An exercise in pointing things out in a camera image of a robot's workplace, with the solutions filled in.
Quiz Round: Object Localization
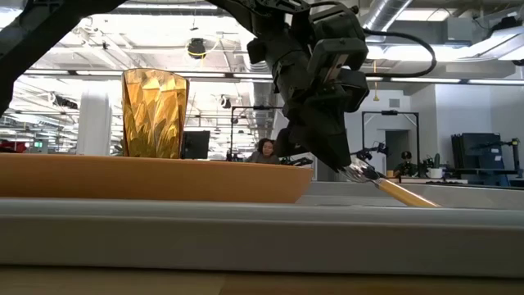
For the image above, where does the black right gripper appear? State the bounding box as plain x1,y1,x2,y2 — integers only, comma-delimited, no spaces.
246,23,372,173

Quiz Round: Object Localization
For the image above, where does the fork with wooden handle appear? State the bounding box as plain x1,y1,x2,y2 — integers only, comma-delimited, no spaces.
338,157,441,209

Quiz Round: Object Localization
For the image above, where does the amber faceted glass cup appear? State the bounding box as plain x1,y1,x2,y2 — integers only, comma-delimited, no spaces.
121,67,191,160

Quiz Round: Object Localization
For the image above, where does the orange plate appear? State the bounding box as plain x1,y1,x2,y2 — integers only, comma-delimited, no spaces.
0,152,315,205

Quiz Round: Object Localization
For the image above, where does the grey plastic tray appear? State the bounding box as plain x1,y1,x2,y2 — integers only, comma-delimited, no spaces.
0,181,524,279

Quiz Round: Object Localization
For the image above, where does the person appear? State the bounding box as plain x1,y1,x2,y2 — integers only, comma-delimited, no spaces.
244,137,282,166

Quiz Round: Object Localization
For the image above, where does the black computer monitor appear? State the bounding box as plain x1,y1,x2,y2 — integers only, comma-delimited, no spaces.
180,129,211,161

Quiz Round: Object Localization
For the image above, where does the cactus in white pot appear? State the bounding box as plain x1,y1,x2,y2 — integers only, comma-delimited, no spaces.
427,152,445,179

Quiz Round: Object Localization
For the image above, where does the black equipment cabinet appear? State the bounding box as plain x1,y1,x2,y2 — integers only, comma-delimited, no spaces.
450,132,505,171

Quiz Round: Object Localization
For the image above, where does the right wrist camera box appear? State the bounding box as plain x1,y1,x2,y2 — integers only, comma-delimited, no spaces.
305,5,370,83

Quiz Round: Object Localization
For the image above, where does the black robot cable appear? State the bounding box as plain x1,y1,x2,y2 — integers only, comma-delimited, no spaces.
361,27,438,79

